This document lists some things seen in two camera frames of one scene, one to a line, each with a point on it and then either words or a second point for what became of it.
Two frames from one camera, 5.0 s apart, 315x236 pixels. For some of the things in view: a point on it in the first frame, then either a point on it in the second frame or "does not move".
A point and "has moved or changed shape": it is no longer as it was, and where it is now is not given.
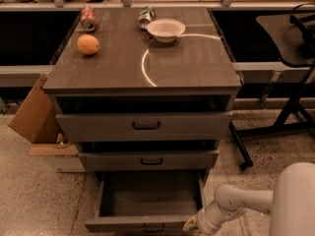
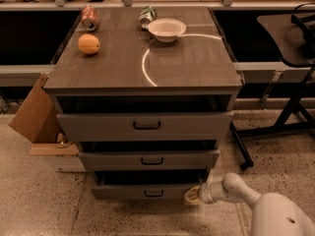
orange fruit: x=88 y=44 does not move
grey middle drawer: x=187 y=160 does not move
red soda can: x=89 y=18 does not move
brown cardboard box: x=37 y=121 does not move
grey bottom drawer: x=146 y=201 has moved or changed shape
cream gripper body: x=204 y=218 -> x=205 y=194
